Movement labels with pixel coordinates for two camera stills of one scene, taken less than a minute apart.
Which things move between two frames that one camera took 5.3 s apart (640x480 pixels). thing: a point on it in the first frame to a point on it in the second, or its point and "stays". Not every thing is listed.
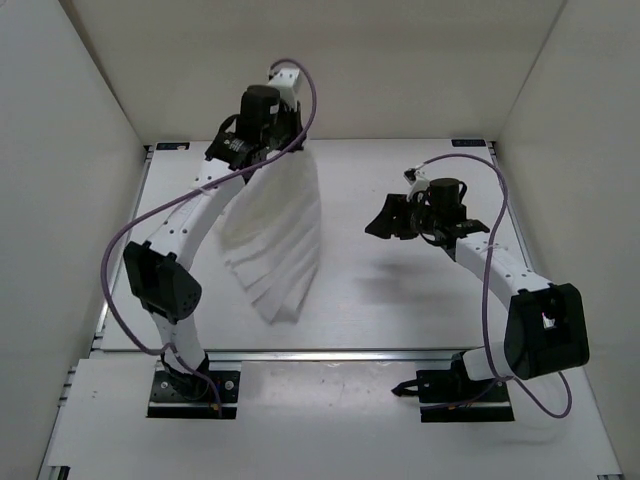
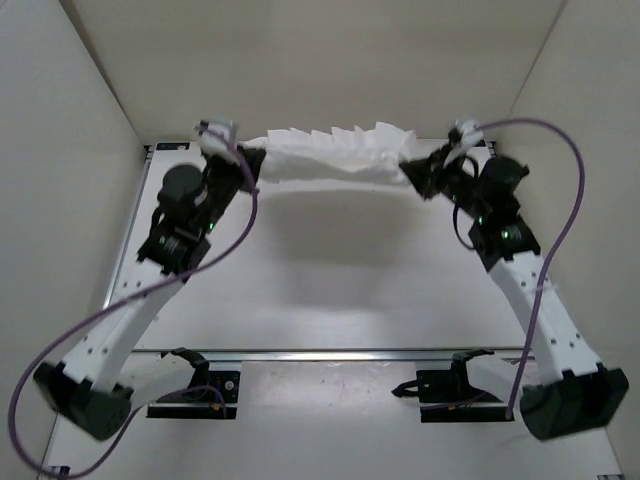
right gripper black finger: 395,219 to 427,172
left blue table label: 172,146 stays
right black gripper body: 424,219 to 458,190
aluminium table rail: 287,356 stays
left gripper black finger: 290,138 to 255,158
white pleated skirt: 272,234 to 341,154
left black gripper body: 289,121 to 234,175
